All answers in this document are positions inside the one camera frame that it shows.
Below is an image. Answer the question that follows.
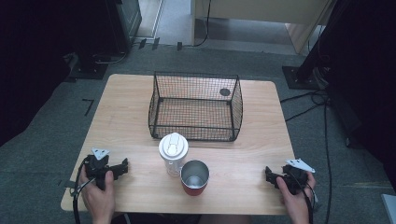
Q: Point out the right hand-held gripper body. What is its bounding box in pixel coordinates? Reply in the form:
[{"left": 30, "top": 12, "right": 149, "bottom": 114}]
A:
[{"left": 281, "top": 158, "right": 317, "bottom": 196}]

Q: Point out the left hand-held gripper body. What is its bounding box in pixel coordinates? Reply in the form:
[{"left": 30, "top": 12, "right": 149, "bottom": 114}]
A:
[{"left": 83, "top": 147, "right": 111, "bottom": 191}]

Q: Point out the clear bottle with white lid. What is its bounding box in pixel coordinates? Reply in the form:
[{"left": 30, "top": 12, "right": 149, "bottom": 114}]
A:
[{"left": 158, "top": 132, "right": 190, "bottom": 177}]

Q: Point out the red steel cup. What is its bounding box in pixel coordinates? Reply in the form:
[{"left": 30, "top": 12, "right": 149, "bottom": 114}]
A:
[{"left": 179, "top": 160, "right": 210, "bottom": 197}]

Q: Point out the black wire mesh basket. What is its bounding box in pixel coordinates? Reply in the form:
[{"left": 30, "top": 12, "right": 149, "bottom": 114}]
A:
[{"left": 148, "top": 71, "right": 244, "bottom": 143}]

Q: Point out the person's right hand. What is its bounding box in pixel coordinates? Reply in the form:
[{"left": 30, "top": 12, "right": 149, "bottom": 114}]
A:
[{"left": 276, "top": 172, "right": 318, "bottom": 216}]

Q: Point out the person's left hand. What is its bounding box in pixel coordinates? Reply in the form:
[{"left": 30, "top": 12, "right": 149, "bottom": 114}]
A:
[{"left": 78, "top": 170, "right": 117, "bottom": 214}]

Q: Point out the white flat object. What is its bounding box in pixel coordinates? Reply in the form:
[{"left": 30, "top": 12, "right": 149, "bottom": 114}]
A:
[{"left": 380, "top": 193, "right": 396, "bottom": 224}]

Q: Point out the black stand with square base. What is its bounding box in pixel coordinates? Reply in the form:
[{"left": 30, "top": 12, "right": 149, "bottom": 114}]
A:
[{"left": 281, "top": 0, "right": 345, "bottom": 91}]

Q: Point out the black equipment case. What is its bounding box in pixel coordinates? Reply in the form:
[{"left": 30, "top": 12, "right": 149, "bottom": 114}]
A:
[{"left": 104, "top": 0, "right": 143, "bottom": 54}]

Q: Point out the beige cabinet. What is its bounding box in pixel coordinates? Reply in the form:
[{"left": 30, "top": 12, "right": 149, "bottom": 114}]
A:
[{"left": 190, "top": 0, "right": 338, "bottom": 55}]

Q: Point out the right hand-held gripper cable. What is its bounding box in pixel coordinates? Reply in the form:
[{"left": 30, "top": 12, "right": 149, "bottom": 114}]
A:
[{"left": 290, "top": 174, "right": 319, "bottom": 224}]

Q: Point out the hand-held gripper cable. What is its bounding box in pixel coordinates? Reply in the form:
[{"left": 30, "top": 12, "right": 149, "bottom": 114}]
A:
[
  {"left": 69, "top": 157, "right": 96, "bottom": 224},
  {"left": 290, "top": 174, "right": 319, "bottom": 224}
]

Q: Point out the long black floor cable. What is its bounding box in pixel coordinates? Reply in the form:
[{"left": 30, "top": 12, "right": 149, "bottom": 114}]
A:
[{"left": 322, "top": 101, "right": 332, "bottom": 224}]

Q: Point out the left hand-held gripper cable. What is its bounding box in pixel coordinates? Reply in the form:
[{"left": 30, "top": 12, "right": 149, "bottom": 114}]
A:
[{"left": 69, "top": 157, "right": 96, "bottom": 224}]

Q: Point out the black looped floor cable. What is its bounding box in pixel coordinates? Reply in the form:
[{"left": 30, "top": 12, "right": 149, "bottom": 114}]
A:
[{"left": 279, "top": 89, "right": 330, "bottom": 123}]

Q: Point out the black stand base plate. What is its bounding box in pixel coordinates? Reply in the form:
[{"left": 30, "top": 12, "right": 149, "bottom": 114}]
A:
[{"left": 64, "top": 53, "right": 110, "bottom": 82}]

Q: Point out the grey cable by stand base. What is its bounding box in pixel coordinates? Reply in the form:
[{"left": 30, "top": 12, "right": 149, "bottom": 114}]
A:
[{"left": 93, "top": 49, "right": 129, "bottom": 65}]

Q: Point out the black cable by beige cabinet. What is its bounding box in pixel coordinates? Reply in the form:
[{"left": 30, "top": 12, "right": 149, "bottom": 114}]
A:
[{"left": 183, "top": 0, "right": 213, "bottom": 49}]

